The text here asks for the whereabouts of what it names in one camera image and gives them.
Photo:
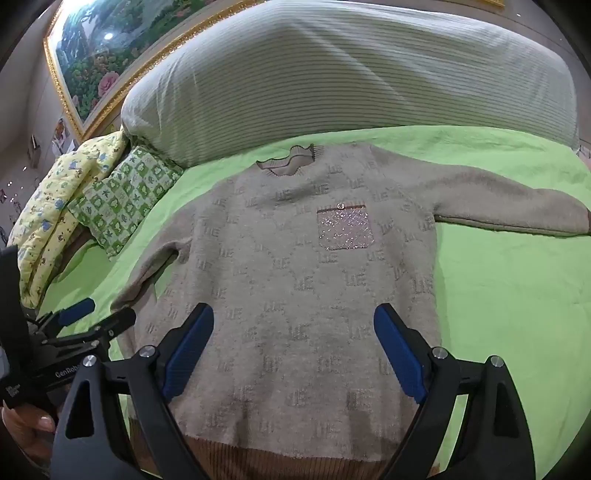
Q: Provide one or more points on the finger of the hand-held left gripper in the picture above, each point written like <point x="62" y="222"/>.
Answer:
<point x="111" y="323"/>
<point x="76" y="310"/>

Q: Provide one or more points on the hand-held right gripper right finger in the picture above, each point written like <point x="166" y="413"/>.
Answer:
<point x="397" y="350"/>

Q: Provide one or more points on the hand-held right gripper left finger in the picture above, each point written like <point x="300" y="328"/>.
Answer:
<point x="189" y="350"/>

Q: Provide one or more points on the beige patterned knit sweater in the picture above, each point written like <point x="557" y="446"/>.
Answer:
<point x="295" y="277"/>

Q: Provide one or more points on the person's left hand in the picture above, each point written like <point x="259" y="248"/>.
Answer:
<point x="32" y="434"/>

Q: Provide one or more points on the yellow printed quilt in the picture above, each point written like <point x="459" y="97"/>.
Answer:
<point x="51" y="207"/>

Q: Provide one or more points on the light green bed sheet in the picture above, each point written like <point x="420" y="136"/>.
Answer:
<point x="508" y="300"/>

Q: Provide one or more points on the green patterned cloth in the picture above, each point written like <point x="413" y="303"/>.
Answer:
<point x="124" y="194"/>

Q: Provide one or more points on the gold framed landscape painting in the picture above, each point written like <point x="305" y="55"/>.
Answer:
<point x="115" y="55"/>

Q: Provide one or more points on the striped grey-white pillow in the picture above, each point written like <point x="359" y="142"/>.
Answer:
<point x="346" y="83"/>

